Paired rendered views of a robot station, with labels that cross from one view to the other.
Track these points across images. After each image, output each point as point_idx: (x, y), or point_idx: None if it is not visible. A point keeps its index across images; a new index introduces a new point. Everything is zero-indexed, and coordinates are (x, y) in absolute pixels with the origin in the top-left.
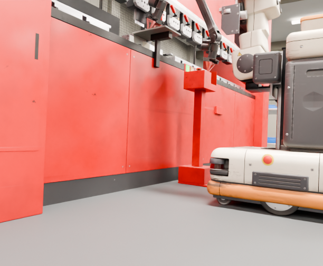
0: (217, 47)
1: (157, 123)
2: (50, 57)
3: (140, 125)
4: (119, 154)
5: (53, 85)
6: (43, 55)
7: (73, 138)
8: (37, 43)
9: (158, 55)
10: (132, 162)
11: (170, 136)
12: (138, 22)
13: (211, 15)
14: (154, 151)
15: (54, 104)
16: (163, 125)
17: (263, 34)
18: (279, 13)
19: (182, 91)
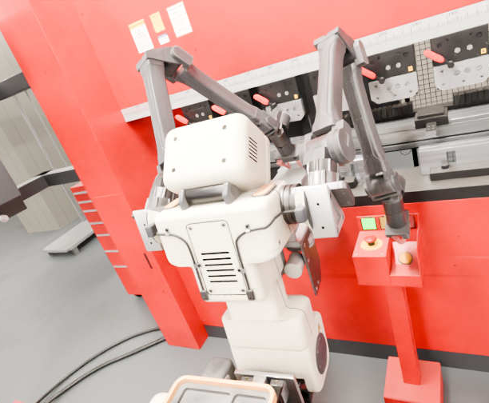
0: (387, 209)
1: (339, 291)
2: None
3: (303, 293)
4: None
5: (188, 267)
6: (154, 265)
7: (220, 301)
8: (147, 259)
9: None
10: None
11: (383, 308)
12: (299, 137)
13: (365, 130)
14: (344, 322)
15: (195, 279)
16: (358, 293)
17: (246, 322)
18: (252, 301)
19: (407, 241)
